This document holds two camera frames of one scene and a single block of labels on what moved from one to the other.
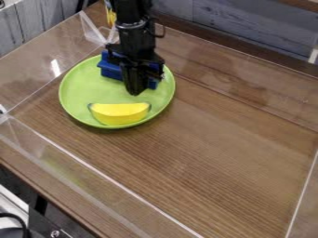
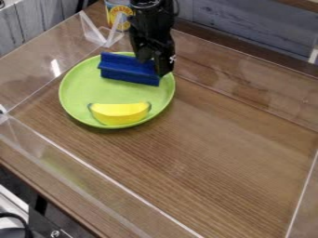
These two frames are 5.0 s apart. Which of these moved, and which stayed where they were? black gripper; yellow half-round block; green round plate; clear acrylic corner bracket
Moved: black gripper
Stayed: green round plate; clear acrylic corner bracket; yellow half-round block
